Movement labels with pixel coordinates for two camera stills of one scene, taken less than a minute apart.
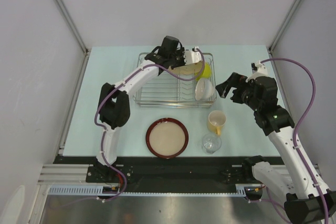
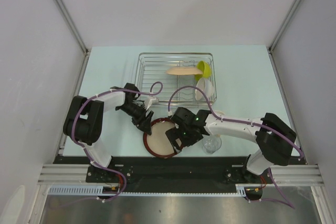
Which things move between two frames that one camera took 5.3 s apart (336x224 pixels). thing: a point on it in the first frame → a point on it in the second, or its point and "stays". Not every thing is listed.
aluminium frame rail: (63, 174) stays
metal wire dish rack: (191, 84) stays
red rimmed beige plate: (167, 138) stays
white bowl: (204, 89) stays
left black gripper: (181, 52) → (144, 121)
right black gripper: (235, 80) → (174, 133)
